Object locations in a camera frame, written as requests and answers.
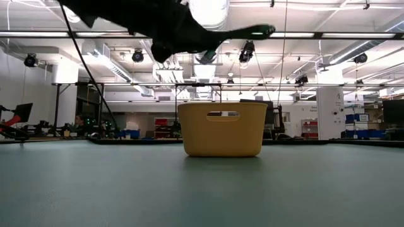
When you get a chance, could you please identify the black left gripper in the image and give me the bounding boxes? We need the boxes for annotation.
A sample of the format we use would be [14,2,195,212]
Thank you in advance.
[126,0,276,64]

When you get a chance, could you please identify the silver ventilation duct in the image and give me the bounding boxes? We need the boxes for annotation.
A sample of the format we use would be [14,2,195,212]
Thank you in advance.
[186,0,231,98]

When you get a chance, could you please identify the white building pillar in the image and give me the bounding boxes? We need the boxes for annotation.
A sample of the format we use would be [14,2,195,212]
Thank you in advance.
[316,67,345,141]

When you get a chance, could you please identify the black computer monitor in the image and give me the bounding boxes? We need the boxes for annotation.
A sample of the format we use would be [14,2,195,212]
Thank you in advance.
[382,99,404,125]
[13,103,33,124]

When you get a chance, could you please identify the black overhead frame beam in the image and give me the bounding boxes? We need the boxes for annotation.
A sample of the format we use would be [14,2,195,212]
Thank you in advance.
[0,30,404,40]

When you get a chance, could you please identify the shelf with blue bins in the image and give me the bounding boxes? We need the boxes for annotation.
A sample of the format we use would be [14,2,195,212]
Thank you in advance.
[340,113,384,139]

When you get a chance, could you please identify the black flat monitor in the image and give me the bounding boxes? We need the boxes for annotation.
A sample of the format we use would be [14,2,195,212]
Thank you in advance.
[239,99,275,125]

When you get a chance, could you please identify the blue storage bin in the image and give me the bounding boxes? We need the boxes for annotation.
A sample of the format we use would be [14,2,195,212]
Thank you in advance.
[118,129,141,139]

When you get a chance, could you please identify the shelf with red bins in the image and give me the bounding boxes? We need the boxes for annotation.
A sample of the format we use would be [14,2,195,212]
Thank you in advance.
[153,117,182,139]
[300,119,319,140]

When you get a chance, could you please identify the green table mat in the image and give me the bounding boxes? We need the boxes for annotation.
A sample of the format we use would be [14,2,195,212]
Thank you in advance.
[0,140,404,227]

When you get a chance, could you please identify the yellow plastic basket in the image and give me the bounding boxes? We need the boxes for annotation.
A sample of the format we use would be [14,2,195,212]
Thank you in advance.
[177,102,269,158]

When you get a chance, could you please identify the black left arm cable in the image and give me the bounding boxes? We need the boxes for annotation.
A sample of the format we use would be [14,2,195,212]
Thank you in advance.
[58,3,120,132]

